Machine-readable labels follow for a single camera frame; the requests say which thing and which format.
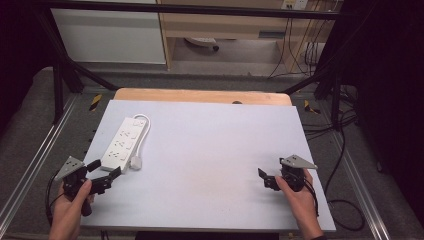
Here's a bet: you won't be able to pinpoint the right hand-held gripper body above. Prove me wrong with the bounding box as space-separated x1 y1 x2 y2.
279 154 319 193

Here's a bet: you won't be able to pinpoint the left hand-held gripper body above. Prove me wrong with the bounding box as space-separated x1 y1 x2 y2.
54 155 94 218

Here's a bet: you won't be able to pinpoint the white power strip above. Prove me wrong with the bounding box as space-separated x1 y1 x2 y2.
184 36 221 52
99 116 148 175

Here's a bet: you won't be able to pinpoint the person's right hand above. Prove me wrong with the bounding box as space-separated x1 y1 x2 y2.
274 168 324 232

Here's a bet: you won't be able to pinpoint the person's left hand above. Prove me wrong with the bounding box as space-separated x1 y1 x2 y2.
49 179 96 233

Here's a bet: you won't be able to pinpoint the white plug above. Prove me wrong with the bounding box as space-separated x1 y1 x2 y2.
129 154 144 171

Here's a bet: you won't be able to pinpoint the yellow black floor tape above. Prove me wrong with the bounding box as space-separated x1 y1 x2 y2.
303 99 322 115
88 93 103 112

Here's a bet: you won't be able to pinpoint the white board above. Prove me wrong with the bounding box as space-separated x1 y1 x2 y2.
80 99 337 233

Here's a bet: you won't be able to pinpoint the wooden table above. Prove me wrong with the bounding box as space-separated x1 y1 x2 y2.
113 87 293 107

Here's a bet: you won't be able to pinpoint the white cabinet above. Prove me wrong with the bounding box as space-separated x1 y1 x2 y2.
50 0 167 65

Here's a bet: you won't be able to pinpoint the white power strip under desk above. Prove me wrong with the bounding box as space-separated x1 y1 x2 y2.
184 36 221 52

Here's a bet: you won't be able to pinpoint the wooden desk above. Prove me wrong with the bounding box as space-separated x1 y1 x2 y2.
156 0 338 73

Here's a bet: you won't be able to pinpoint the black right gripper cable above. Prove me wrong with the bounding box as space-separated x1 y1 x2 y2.
302 179 320 218

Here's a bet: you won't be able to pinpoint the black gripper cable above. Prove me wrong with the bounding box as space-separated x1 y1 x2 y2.
302 179 320 218
45 170 66 226

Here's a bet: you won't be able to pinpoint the aluminium floor rail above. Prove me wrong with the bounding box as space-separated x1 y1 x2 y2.
0 94 80 232
328 131 392 240

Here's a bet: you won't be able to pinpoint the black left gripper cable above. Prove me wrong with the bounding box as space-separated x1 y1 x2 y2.
45 170 66 226

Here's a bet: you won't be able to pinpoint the black floor cable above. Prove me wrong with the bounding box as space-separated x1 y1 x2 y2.
301 83 366 233

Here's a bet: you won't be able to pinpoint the white power cable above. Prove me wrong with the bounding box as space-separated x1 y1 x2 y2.
131 113 152 162

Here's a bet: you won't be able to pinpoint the black hanging cables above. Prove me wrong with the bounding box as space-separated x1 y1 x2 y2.
267 16 323 80

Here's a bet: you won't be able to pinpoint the white wall socket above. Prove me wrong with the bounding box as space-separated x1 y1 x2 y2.
281 0 310 11

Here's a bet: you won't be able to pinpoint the black metal frame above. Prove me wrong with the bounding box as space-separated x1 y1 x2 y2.
32 0 348 125

